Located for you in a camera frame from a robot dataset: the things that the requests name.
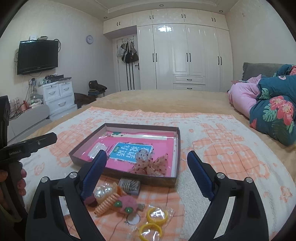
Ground dark clothes pile on stool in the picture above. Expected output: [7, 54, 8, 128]
[88, 80, 107, 98]

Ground pink felt snap clip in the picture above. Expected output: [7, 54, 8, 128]
[94, 193, 145, 216]

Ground teal floral quilt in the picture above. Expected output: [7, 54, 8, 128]
[249, 64, 295, 146]

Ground bagged yellow hair rings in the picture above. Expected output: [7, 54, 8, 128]
[129, 203, 175, 241]

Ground bagged pearl hair tie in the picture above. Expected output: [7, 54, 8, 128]
[93, 182, 118, 202]

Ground round wall clock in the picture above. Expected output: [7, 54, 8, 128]
[86, 35, 93, 44]

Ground brown cardboard box tray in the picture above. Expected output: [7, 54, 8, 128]
[69, 123, 181, 187]

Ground tan bed sheet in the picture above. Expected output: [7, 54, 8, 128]
[28, 90, 295, 180]

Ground wall mounted black television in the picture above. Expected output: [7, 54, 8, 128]
[16, 40, 60, 75]

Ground pink dotted bow hair tie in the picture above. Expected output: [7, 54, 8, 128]
[127, 148, 169, 177]

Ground pink quilt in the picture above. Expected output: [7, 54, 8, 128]
[228, 74, 262, 119]

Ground orange white patterned blanket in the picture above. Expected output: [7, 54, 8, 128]
[22, 107, 295, 240]

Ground orange spiral hair tie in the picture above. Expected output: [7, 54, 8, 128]
[94, 185, 129, 217]

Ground person's left hand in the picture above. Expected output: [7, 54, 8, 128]
[0, 169, 27, 209]

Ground bags hanging on door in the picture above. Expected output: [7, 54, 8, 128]
[117, 41, 139, 64]

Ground white built-in wardrobe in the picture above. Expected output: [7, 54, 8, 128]
[103, 9, 233, 92]

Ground white drawer cabinet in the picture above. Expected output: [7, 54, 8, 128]
[37, 77, 78, 121]

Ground small clear plastic bag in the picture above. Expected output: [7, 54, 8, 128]
[87, 142, 108, 159]

